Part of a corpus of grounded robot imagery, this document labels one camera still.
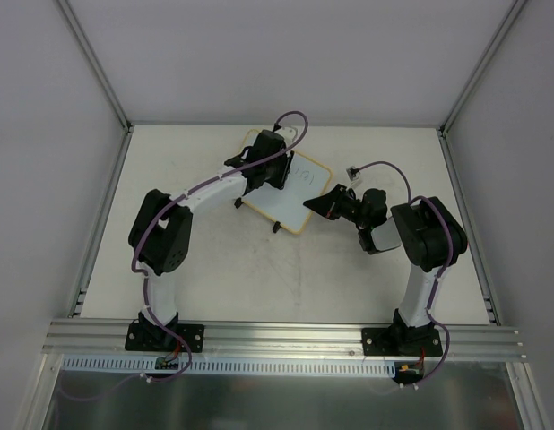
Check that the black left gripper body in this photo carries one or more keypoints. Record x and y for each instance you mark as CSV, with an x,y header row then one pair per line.
x,y
283,169

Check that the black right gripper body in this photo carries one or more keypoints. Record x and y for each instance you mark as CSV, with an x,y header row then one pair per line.
x,y
333,202

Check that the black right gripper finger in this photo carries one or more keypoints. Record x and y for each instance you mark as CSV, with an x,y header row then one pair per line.
x,y
324,209
325,201

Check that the yellow-framed small whiteboard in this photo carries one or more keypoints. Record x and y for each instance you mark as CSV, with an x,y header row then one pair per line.
x,y
307,179

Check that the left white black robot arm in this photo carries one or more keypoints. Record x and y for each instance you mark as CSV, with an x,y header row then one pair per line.
x,y
160,235

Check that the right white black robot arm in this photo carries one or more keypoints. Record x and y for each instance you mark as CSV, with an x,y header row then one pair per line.
x,y
432,240

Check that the black whiteboard stand clip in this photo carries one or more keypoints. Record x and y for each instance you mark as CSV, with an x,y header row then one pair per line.
x,y
237,203
276,227

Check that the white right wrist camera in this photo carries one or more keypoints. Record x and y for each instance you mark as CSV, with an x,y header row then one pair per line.
x,y
353,174

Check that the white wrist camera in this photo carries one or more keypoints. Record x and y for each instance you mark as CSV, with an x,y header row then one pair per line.
x,y
353,174
289,134

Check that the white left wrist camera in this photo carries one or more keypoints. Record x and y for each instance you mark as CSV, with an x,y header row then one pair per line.
x,y
289,134

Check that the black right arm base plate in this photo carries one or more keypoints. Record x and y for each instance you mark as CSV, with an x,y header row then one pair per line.
x,y
409,342

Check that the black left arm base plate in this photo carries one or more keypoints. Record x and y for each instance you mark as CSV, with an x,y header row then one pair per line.
x,y
194,340

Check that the white slotted cable duct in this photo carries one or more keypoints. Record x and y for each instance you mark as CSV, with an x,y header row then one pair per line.
x,y
231,366

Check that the right aluminium frame post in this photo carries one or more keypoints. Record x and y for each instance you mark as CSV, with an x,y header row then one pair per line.
x,y
496,41

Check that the aluminium frame post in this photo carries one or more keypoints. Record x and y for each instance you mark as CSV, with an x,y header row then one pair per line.
x,y
496,41
83,42

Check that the aluminium mounting rail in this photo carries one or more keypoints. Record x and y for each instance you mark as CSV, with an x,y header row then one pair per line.
x,y
282,340

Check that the left aluminium frame post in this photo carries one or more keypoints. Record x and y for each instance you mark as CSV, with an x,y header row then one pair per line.
x,y
83,42

